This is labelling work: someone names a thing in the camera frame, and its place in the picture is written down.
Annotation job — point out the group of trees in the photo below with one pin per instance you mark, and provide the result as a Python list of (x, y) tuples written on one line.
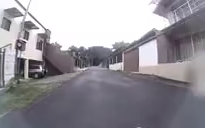
[(96, 55)]

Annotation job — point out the dark grey asphalt road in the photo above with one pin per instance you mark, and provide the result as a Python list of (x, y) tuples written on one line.
[(103, 100)]

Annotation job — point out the long low building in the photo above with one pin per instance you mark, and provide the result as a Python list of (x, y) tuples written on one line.
[(146, 53)]

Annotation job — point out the grey concrete pavement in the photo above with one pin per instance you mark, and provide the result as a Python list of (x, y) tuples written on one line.
[(53, 79)]

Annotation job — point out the parked silver car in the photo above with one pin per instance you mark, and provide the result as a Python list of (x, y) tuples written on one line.
[(36, 70)]

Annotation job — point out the box on pole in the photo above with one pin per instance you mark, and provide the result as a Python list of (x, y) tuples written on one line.
[(20, 44)]

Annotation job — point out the grass verge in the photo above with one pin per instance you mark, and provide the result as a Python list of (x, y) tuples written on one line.
[(23, 93)]

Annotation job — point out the grey utility pole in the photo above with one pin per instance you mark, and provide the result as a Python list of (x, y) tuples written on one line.
[(23, 23)]

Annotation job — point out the building with balcony railing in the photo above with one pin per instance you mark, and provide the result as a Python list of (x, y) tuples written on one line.
[(190, 20)]

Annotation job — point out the white two-storey building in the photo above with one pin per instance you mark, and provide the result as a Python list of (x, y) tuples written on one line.
[(3, 36)]

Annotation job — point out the brown sloping wall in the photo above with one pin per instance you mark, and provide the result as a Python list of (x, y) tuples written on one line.
[(60, 60)]

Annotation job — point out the low pale wall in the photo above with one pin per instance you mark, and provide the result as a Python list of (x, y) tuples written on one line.
[(170, 70)]

